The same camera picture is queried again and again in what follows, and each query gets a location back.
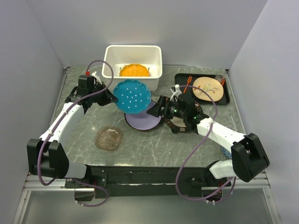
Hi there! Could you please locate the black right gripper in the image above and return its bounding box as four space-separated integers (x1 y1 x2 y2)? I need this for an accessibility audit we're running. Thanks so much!
147 96 187 120

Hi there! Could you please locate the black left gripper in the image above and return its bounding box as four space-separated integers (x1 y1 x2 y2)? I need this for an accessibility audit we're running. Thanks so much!
89 81 118 106

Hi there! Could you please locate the blue polka dot plate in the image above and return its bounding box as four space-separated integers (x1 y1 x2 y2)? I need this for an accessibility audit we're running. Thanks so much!
114 79 151 114

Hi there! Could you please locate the orange polka dot plate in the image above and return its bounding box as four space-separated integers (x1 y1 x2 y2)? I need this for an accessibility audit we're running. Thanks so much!
119 63 150 77

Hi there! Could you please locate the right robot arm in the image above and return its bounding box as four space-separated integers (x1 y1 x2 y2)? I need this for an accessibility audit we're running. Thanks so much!
147 94 270 186

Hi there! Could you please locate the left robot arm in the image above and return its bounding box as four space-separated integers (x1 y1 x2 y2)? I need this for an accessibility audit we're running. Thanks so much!
27 75 118 188

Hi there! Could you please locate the white plastic bin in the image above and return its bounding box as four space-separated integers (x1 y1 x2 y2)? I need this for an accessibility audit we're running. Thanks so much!
101 45 163 91

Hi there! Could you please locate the lavender plate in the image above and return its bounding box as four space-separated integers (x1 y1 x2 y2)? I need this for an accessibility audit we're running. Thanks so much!
125 100 162 131

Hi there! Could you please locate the dark blue brown-rimmed plate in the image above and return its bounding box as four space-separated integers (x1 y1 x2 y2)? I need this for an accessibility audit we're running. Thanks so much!
123 112 162 133

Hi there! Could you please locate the black plate with colored squares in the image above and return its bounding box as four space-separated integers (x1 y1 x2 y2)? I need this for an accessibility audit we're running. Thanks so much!
163 103 202 133

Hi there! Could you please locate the pink glass dish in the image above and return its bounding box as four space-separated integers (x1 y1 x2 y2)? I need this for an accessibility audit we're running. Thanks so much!
95 126 122 151

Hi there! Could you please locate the black tray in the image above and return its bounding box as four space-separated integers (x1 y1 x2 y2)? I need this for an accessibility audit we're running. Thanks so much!
174 73 230 105

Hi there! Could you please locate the orange plastic fork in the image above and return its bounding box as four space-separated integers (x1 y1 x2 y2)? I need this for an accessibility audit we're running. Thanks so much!
186 76 192 86

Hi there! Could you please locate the beige bird plate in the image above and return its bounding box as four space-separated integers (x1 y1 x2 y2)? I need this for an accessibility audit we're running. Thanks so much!
192 77 224 102

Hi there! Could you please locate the clear glass cup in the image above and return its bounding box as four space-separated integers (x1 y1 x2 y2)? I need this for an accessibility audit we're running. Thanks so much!
215 74 224 83

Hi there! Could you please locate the blue patterned small plate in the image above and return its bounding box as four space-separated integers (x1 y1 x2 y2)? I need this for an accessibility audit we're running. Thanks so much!
221 146 232 159

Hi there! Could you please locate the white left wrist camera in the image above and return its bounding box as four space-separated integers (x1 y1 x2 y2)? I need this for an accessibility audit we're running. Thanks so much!
90 71 102 85

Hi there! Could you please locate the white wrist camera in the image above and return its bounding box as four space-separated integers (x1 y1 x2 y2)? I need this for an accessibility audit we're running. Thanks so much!
90 71 102 85
170 84 182 101

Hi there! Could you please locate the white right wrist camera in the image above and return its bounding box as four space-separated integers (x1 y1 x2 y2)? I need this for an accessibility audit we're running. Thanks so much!
170 84 182 101

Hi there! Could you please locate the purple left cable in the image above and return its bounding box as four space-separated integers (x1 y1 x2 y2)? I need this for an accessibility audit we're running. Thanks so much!
36 60 114 208

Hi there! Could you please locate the purple cable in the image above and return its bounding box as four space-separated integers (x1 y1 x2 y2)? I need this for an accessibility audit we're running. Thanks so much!
175 85 236 203
36 60 114 208

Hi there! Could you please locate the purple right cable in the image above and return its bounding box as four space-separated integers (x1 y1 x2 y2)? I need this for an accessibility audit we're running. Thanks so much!
175 85 236 203

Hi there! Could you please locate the aluminium frame rail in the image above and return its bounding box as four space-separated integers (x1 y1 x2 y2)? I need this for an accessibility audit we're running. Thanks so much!
22 170 94 192

